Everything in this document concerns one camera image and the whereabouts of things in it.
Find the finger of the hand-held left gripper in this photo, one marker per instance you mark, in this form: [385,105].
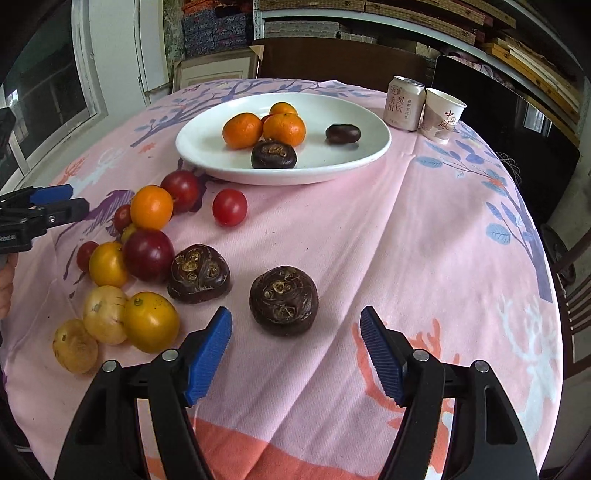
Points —
[64,213]
[53,194]

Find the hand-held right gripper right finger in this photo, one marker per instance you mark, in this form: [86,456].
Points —
[381,355]

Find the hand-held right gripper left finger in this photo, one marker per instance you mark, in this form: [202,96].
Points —
[207,355]

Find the dark brown water chestnut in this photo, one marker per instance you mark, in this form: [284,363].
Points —
[198,273]
[342,134]
[274,154]
[283,300]

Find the white plate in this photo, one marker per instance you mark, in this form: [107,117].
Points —
[323,157]

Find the person's left hand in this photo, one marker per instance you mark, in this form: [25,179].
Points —
[5,286]

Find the small red cherry tomato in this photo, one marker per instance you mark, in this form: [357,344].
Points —
[266,119]
[86,256]
[121,218]

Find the large yellow tomato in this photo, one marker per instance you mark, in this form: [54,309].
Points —
[151,321]

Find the small yellow cherry tomato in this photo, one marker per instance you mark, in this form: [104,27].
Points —
[128,233]

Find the yellow orange tomato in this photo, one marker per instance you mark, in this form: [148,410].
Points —
[108,264]

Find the large dark red tomato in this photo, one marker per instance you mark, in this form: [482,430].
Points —
[147,254]

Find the white framed window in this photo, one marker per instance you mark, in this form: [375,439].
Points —
[46,92]

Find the pale yellow tomato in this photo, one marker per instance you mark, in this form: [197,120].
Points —
[105,314]
[75,346]

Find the pink printed tablecloth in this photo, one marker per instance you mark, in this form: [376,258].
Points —
[369,230]

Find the bright red tomato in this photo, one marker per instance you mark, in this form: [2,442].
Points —
[229,207]

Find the white door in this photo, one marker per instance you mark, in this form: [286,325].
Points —
[120,46]

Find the tangerine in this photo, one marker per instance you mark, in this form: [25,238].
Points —
[242,131]
[285,129]
[283,108]

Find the framed picture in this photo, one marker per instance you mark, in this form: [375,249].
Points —
[212,69]

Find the brown slatted wooden chair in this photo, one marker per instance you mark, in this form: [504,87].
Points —
[572,286]

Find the stack of blue patterned boxes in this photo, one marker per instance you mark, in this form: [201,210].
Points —
[212,27]

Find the white paper cup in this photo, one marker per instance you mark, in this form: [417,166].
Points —
[442,121]

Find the beige drink can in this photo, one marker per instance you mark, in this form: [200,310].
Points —
[404,108]

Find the dark wooden chair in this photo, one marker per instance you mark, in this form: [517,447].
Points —
[341,60]

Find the grey metal shelf rack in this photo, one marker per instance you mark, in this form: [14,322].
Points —
[300,15]

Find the stack of wooden frames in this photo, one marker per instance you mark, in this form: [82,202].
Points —
[531,60]

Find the stack of woven flat boxes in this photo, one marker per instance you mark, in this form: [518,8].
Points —
[406,11]

